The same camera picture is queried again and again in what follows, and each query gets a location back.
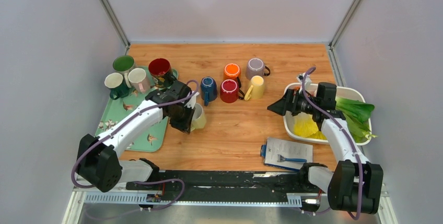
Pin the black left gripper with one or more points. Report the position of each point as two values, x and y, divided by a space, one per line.
184 126

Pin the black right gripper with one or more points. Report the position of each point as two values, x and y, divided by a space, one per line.
288 102

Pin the light green octagonal mug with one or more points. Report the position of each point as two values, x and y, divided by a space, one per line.
199 119

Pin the yellow mug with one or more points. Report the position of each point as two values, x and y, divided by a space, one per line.
256 88

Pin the dark blue octagonal mug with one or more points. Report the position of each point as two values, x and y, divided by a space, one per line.
209 91

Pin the black skull mug red inside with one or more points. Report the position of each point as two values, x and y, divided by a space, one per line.
162 73

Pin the pink octagonal mug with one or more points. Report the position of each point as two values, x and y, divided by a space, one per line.
139 80

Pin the red mug black handle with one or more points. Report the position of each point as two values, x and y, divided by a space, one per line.
230 91

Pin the dark green octagonal mug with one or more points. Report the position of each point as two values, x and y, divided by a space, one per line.
115 82

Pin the cream floral mug green inside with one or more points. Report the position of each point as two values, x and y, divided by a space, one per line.
124 65

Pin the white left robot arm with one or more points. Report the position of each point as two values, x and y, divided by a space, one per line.
98 156

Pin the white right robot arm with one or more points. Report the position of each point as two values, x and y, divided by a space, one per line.
355 184

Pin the green floral serving tray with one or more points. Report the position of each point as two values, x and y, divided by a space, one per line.
116 110

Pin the blue razor package card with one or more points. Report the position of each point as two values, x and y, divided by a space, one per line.
285 154

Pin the white vegetable basin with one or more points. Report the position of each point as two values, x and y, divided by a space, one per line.
343 92

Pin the green bok choy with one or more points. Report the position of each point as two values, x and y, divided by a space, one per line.
357 115

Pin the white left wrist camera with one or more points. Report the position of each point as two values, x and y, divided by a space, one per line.
192 101

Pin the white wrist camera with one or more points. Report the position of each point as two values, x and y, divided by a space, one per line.
192 101
304 80

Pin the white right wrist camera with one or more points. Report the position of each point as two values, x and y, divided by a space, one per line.
304 80

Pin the mauve mug black handle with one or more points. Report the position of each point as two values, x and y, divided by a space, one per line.
256 67

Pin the orange mug black handle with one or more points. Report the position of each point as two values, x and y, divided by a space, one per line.
232 71

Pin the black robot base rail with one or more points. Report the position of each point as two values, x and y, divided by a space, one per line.
228 186

